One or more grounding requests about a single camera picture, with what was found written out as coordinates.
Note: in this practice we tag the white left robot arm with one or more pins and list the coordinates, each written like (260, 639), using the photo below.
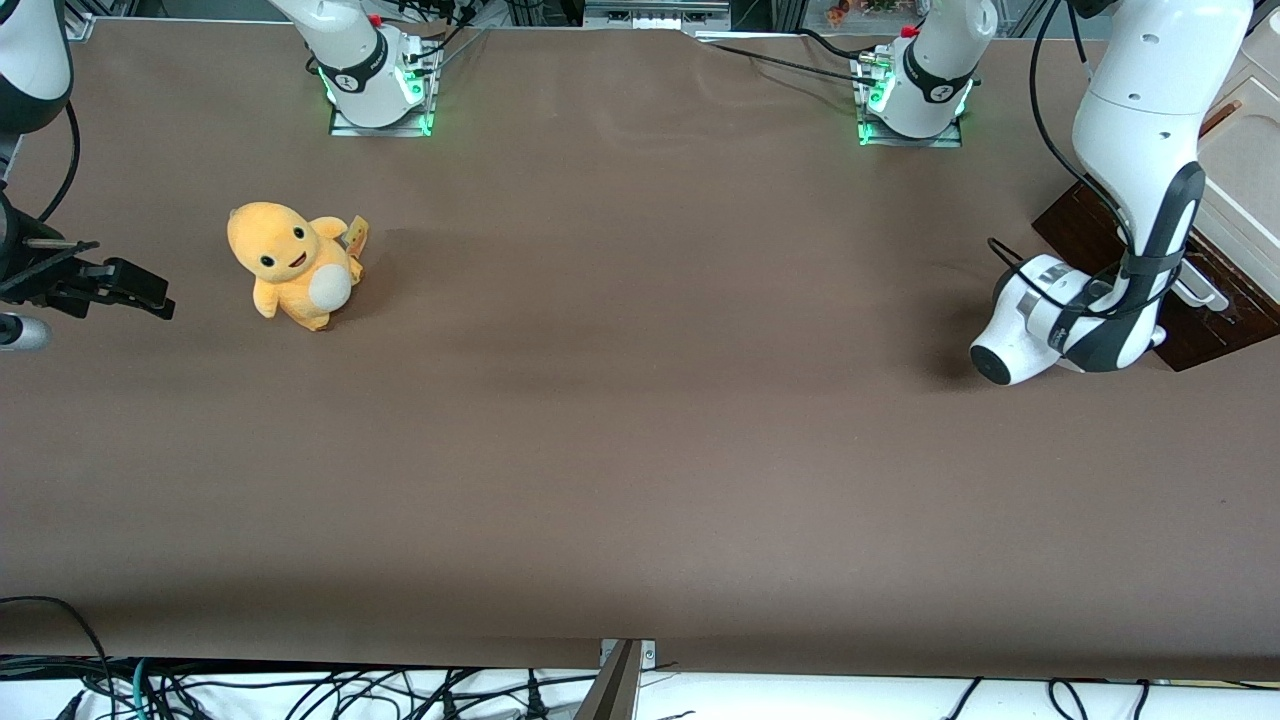
(1140, 100)

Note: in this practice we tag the yellow plush toy tag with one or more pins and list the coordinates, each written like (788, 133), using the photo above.
(357, 233)

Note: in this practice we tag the brown wooden drawer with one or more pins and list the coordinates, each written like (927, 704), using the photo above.
(1248, 300)

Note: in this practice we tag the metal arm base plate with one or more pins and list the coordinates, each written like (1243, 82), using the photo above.
(940, 141)
(400, 130)

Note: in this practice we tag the orange small objects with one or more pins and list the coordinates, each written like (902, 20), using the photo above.
(860, 10)

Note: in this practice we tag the grey metal frame rail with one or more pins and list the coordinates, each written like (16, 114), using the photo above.
(655, 12)

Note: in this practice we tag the brown table cover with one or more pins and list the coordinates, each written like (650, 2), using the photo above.
(640, 400)

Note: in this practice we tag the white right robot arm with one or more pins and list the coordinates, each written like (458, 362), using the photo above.
(355, 60)

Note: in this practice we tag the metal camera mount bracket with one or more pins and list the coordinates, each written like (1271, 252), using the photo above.
(648, 652)

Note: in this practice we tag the yellow plush toy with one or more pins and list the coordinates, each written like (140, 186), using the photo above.
(290, 260)

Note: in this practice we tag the aluminium corner bracket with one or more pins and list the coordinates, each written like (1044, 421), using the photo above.
(80, 25)

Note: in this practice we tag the dark camera mount post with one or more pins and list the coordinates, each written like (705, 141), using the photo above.
(610, 695)

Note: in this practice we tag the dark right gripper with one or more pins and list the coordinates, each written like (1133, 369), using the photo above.
(62, 284)

